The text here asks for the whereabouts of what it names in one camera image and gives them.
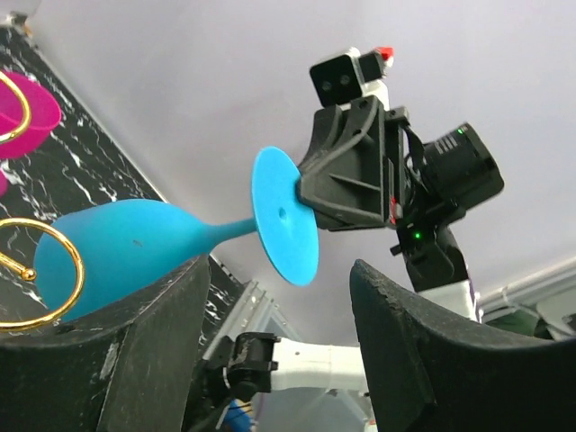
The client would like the gold wire wine glass rack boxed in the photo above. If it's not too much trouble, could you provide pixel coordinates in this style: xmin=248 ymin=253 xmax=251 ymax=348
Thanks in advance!
xmin=0 ymin=69 xmax=86 ymax=334

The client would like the blue wine glass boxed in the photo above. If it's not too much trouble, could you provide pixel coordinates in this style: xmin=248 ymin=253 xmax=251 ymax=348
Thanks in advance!
xmin=51 ymin=147 xmax=320 ymax=321

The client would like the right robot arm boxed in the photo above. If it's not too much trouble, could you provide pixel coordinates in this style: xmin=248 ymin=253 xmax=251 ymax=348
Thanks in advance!
xmin=296 ymin=96 xmax=504 ymax=317

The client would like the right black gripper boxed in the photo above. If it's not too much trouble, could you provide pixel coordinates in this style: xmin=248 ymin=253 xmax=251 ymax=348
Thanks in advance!
xmin=297 ymin=96 xmax=410 ymax=231

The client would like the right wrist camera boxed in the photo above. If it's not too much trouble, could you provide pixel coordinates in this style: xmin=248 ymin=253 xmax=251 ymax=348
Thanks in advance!
xmin=310 ymin=46 xmax=394 ymax=111

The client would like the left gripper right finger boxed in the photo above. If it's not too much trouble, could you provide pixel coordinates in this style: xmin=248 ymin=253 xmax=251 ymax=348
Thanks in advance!
xmin=349 ymin=260 xmax=575 ymax=431

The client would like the magenta wine glass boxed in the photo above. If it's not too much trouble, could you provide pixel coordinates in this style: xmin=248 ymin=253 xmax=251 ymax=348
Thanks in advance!
xmin=0 ymin=70 xmax=63 ymax=197

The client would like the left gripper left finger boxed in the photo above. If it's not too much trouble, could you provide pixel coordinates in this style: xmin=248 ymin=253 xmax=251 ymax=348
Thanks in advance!
xmin=1 ymin=256 xmax=211 ymax=431

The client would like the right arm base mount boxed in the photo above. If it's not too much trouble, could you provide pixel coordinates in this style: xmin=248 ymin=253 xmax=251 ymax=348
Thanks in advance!
xmin=182 ymin=332 xmax=280 ymax=431

